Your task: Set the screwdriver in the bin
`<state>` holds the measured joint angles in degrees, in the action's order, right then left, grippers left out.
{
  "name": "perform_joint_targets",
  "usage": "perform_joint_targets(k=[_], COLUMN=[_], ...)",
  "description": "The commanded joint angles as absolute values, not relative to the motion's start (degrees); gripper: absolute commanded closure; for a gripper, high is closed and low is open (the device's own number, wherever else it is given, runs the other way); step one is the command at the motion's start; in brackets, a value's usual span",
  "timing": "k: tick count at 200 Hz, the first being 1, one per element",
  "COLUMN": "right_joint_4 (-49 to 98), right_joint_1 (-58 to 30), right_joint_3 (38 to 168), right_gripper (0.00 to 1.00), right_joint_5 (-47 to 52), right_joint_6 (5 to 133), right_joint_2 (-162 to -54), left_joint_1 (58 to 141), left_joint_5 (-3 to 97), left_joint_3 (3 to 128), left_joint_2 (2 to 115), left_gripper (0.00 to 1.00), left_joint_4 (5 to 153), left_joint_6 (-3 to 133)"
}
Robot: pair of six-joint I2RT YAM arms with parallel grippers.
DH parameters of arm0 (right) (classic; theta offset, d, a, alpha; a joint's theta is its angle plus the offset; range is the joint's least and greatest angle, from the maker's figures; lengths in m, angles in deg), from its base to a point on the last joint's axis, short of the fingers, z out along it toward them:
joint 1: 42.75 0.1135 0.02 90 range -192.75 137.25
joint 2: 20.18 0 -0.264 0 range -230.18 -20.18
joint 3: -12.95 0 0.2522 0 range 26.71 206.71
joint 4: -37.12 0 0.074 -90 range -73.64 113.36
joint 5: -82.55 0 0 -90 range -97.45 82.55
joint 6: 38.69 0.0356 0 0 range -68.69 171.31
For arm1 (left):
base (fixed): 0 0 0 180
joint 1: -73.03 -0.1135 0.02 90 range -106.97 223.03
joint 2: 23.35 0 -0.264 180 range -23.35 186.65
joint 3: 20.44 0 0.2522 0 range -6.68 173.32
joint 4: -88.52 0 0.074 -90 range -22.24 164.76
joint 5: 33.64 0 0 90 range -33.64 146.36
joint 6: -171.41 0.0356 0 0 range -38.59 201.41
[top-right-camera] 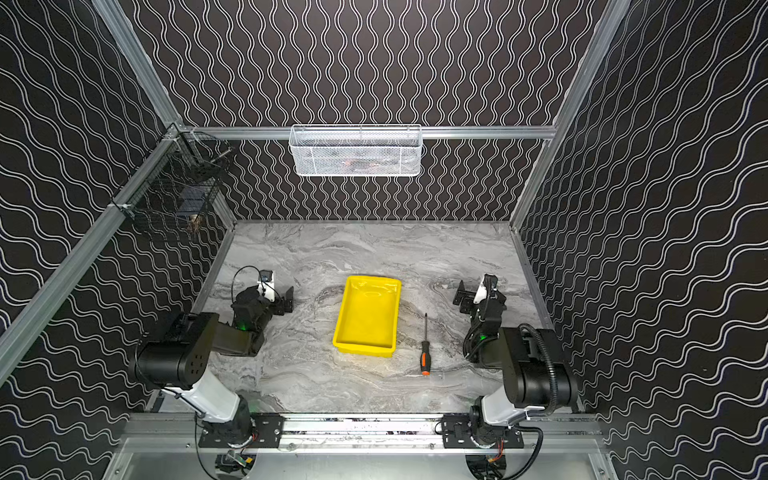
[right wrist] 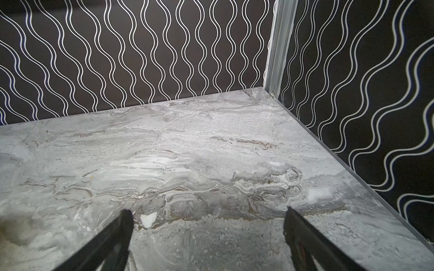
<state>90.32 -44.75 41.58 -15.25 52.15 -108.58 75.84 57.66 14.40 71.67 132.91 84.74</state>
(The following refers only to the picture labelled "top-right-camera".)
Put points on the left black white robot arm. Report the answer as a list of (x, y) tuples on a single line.
[(178, 363)]

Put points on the black wire basket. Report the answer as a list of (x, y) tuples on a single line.
[(173, 204)]

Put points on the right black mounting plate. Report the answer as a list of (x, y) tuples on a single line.
[(483, 431)]

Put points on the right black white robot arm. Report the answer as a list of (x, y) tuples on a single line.
[(536, 380)]

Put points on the yellow plastic bin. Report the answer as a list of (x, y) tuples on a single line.
[(368, 318)]

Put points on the orange black handled screwdriver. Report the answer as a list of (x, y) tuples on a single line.
[(425, 357)]

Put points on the black mounting plate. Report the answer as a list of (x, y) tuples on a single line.
[(483, 431), (240, 431)]

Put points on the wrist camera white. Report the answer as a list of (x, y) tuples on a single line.
[(266, 283), (487, 288)]

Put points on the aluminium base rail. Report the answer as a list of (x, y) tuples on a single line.
[(309, 433)]

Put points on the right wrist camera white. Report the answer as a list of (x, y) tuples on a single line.
[(487, 288)]

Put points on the white wire mesh basket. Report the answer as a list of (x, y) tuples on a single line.
[(356, 150)]

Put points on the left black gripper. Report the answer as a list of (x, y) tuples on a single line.
[(275, 301)]

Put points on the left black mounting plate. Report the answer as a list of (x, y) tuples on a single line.
[(240, 431)]

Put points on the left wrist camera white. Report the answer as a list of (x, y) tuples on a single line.
[(266, 283)]

